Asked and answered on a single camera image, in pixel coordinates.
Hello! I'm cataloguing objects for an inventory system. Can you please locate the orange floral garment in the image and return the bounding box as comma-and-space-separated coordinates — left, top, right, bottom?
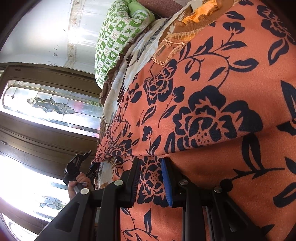
95, 1, 295, 240

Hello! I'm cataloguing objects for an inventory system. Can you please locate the person left hand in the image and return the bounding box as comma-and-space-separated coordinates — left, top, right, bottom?
68, 172, 93, 200

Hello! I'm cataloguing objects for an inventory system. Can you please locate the stained glass door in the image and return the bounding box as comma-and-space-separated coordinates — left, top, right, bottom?
1, 63, 102, 240

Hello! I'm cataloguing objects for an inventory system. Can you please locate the leaf pattern blanket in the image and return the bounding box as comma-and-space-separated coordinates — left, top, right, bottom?
94, 1, 202, 189

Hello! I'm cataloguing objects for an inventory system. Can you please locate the green checkered folded quilt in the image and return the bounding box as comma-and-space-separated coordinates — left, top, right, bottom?
94, 1, 155, 88

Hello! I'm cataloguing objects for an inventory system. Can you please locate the pink bolster pillow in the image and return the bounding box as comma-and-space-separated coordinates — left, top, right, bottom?
138, 0, 189, 17

